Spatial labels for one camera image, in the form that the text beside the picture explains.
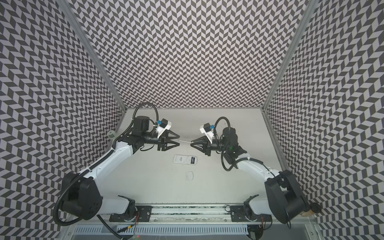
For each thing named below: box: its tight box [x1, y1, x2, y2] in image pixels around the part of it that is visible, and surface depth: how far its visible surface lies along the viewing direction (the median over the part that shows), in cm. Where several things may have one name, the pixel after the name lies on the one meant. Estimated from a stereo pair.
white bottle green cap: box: [107, 130, 118, 140], surface depth 93 cm
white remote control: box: [173, 154, 198, 165], surface depth 92 cm
